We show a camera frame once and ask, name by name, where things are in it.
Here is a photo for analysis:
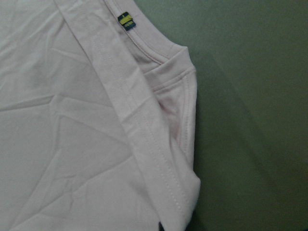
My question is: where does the pink t-shirt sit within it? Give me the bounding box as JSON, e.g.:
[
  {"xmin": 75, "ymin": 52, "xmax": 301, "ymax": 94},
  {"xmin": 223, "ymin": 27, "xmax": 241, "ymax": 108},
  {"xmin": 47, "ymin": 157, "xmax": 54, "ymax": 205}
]
[{"xmin": 0, "ymin": 0, "xmax": 200, "ymax": 231}]

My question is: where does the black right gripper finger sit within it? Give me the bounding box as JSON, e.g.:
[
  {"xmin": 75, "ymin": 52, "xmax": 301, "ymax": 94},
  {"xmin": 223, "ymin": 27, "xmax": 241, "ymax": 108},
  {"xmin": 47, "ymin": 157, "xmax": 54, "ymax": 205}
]
[{"xmin": 158, "ymin": 222, "xmax": 165, "ymax": 231}]

